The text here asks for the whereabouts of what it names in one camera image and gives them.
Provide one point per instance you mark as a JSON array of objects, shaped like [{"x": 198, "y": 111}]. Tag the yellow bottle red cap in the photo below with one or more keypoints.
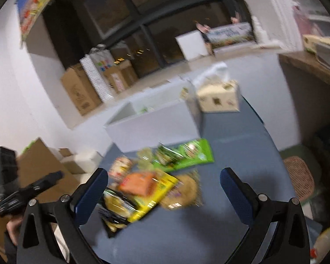
[{"x": 327, "y": 239}]

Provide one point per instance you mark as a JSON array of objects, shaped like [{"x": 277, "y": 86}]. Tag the wooden shelf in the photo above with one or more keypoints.
[{"x": 299, "y": 66}]

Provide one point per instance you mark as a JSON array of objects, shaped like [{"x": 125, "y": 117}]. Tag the white foam box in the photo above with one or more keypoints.
[{"x": 192, "y": 45}]

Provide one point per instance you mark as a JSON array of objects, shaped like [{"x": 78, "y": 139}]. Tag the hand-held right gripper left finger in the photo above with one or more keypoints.
[{"x": 90, "y": 195}]

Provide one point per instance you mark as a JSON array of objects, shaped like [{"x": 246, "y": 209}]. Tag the orange snack packet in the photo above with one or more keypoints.
[{"x": 139, "y": 184}]

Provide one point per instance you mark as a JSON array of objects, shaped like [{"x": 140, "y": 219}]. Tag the cream tissue box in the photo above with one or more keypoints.
[{"x": 217, "y": 96}]

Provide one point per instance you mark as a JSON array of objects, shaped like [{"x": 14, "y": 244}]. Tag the white storage box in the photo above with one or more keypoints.
[{"x": 159, "y": 126}]

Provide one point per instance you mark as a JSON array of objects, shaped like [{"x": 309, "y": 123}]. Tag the round cookie packet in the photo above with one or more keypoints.
[{"x": 184, "y": 189}]

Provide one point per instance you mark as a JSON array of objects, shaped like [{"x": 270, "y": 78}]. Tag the green paper item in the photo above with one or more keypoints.
[{"x": 27, "y": 147}]

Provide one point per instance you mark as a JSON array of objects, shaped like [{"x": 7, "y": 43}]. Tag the pale green snack packet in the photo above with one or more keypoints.
[{"x": 145, "y": 158}]

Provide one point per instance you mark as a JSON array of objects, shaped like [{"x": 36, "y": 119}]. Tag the white bottle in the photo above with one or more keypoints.
[{"x": 257, "y": 30}]

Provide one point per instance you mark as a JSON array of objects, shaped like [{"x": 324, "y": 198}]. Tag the wall poster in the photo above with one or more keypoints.
[{"x": 38, "y": 2}]

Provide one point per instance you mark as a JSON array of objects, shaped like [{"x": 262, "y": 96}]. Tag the person's left hand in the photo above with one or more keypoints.
[{"x": 15, "y": 231}]

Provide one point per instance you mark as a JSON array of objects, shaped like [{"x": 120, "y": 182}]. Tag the black yellow snack packet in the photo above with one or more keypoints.
[{"x": 115, "y": 209}]

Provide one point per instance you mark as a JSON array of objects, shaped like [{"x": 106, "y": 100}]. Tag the cream tissue pack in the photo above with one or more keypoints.
[{"x": 310, "y": 42}]

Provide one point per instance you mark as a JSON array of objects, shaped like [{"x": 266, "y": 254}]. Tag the black window frame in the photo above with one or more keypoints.
[{"x": 143, "y": 23}]

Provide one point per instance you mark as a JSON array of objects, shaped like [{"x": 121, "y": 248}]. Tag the small open cardboard box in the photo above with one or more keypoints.
[{"x": 122, "y": 77}]

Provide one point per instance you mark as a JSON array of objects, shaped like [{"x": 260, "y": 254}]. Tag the landscape printed box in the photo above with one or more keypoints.
[{"x": 231, "y": 35}]

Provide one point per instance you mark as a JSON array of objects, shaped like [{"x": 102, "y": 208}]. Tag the white dotted gift bag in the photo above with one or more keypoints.
[{"x": 99, "y": 71}]

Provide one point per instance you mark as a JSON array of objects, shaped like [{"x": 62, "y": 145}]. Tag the grey white device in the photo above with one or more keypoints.
[{"x": 327, "y": 56}]

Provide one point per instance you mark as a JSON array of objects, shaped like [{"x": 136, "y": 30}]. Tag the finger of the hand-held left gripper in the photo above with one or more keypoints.
[{"x": 41, "y": 183}]

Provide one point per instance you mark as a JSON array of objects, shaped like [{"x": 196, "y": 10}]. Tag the large cardboard box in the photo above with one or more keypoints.
[{"x": 38, "y": 167}]

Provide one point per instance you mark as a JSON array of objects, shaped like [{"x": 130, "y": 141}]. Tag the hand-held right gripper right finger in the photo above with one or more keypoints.
[{"x": 236, "y": 195}]

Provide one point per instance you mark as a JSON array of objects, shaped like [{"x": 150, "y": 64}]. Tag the pink cloth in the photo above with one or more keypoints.
[{"x": 304, "y": 22}]

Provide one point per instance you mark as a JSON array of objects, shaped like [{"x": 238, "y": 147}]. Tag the pink toy figure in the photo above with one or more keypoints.
[
  {"x": 202, "y": 27},
  {"x": 235, "y": 18}
]

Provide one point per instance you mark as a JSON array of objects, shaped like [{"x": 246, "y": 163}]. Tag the red white snack packet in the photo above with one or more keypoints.
[{"x": 121, "y": 167}]

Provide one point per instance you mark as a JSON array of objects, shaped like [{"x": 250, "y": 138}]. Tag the tall cardboard box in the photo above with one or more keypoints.
[{"x": 79, "y": 90}]

